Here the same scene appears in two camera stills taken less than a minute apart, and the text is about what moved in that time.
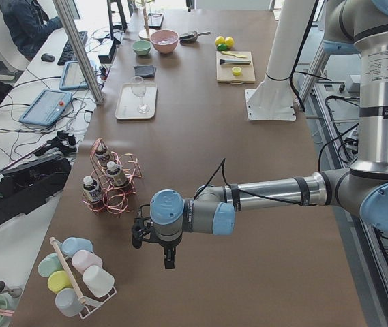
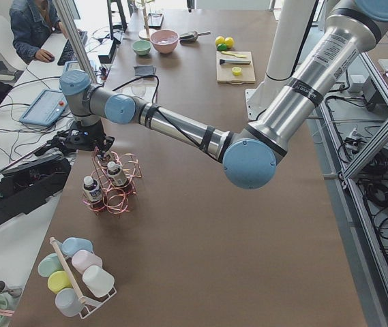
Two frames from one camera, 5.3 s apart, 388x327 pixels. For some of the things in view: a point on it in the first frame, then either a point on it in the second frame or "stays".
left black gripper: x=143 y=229 -> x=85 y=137
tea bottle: x=101 y=155 stays
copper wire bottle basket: x=117 y=174 stays
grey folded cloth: x=148 y=71 stays
